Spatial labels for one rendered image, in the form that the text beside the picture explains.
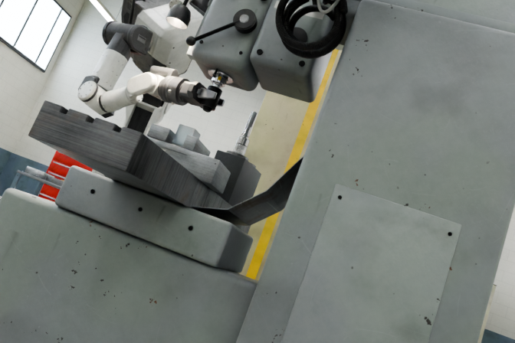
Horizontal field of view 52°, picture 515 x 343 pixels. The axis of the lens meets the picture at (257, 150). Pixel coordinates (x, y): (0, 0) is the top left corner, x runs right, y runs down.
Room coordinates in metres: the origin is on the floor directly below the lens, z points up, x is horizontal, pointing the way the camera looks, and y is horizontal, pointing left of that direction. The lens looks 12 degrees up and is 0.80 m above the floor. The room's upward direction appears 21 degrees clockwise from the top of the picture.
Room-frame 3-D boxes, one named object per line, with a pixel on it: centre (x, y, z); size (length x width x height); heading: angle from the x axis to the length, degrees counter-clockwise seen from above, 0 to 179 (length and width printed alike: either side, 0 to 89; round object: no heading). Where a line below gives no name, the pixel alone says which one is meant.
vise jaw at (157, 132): (1.54, 0.26, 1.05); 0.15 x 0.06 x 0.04; 166
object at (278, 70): (1.54, 0.00, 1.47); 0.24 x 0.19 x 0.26; 166
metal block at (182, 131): (1.53, 0.21, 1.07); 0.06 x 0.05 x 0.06; 166
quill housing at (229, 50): (1.59, 0.19, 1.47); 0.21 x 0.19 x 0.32; 166
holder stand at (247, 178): (2.02, 0.05, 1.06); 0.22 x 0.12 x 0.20; 159
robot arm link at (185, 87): (1.64, 0.27, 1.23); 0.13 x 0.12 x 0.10; 151
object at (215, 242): (1.59, 0.19, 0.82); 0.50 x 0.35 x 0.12; 76
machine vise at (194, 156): (1.54, 0.24, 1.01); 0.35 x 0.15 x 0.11; 76
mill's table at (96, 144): (1.64, 0.18, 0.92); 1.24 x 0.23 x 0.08; 166
